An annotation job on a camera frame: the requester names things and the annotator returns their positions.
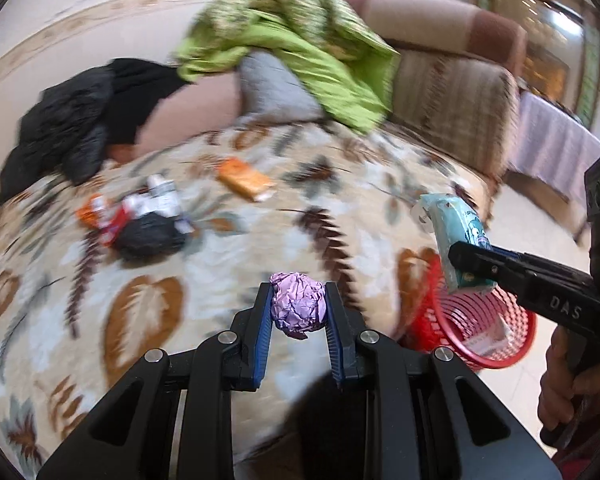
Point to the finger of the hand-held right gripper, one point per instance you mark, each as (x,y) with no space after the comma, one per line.
(485,262)

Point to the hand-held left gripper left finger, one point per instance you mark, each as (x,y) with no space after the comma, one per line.
(262,330)

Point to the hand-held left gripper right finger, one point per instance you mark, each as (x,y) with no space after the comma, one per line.
(336,335)

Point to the purple paper ball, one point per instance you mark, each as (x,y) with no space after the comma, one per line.
(297,305)

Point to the teal tissue packet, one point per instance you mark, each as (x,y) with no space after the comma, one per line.
(455,220)

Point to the red plastic basket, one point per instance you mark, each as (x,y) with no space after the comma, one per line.
(480,330)

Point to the white barcode packaging pieces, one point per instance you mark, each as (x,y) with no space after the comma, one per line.
(490,340)

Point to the orange box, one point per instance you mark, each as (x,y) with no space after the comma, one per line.
(242,177)

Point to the white grey small box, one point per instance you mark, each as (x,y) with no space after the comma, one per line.
(162,195)

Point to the red carton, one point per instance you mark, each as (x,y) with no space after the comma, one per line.
(115,222)

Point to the orange wrapper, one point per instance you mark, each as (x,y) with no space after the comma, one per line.
(92,212)

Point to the person's right hand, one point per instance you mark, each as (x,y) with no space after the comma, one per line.
(555,390)

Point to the leaf printed blanket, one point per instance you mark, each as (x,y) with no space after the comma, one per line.
(220,280)

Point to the purple tablecloth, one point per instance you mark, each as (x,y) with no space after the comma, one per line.
(555,145)

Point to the black plastic bag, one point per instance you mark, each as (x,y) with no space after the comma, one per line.
(147,235)

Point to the striped sofa cushion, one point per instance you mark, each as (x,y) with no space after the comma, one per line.
(450,105)

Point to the wood framed glass partition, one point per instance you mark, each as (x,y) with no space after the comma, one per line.
(545,35)

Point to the brown pink sofa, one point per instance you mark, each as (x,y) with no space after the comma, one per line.
(430,25)

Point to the grey quilted pillow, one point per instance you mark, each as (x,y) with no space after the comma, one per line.
(270,85)

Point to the black cloth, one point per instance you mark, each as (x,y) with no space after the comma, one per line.
(135,100)

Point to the green blanket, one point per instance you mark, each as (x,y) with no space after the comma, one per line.
(305,45)

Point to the black puffer jacket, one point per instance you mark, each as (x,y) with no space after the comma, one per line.
(55,125)

